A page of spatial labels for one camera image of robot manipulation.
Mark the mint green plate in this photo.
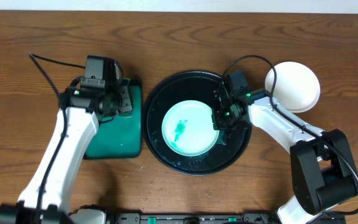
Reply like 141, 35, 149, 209
162, 100, 219, 157

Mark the round black tray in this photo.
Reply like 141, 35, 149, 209
142, 70, 252, 175

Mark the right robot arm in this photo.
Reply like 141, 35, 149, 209
212, 89, 358, 223

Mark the white plate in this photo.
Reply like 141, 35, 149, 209
273, 62, 321, 113

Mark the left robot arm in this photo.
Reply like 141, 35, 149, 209
0, 84, 142, 223

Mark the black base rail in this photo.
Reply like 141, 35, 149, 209
68, 204, 346, 224

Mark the rectangular black water tray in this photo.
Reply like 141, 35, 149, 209
84, 80, 142, 159

